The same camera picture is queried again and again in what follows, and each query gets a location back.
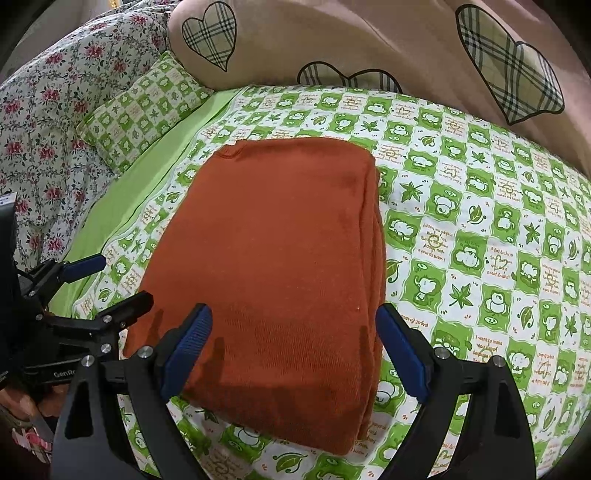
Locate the orange knit garment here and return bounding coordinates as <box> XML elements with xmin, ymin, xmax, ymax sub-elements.
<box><xmin>122</xmin><ymin>138</ymin><xmax>389</xmax><ymax>455</ymax></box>

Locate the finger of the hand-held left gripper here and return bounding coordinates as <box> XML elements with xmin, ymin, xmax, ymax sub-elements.
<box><xmin>44</xmin><ymin>291</ymin><xmax>154</xmax><ymax>365</ymax></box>
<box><xmin>18</xmin><ymin>253</ymin><xmax>108</xmax><ymax>298</ymax></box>

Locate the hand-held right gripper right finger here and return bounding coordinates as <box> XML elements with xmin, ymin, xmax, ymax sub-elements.
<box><xmin>375</xmin><ymin>303</ymin><xmax>539</xmax><ymax>480</ymax></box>

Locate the pink blanket with plaid hearts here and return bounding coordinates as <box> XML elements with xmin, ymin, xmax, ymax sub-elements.
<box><xmin>167</xmin><ymin>0</ymin><xmax>591</xmax><ymax>197</ymax></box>

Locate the green checked pillow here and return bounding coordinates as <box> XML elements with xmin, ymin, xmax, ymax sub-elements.
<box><xmin>76</xmin><ymin>50</ymin><xmax>214</xmax><ymax>175</ymax></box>

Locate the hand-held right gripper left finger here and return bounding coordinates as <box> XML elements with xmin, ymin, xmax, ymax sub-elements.
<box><xmin>50</xmin><ymin>302</ymin><xmax>214</xmax><ymax>480</ymax></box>

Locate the floral duvet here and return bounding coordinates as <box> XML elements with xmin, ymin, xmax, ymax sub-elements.
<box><xmin>0</xmin><ymin>0</ymin><xmax>185</xmax><ymax>273</ymax></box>

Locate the green checked bed sheet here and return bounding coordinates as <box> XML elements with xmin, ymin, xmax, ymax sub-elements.
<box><xmin>46</xmin><ymin>83</ymin><xmax>591</xmax><ymax>480</ymax></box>

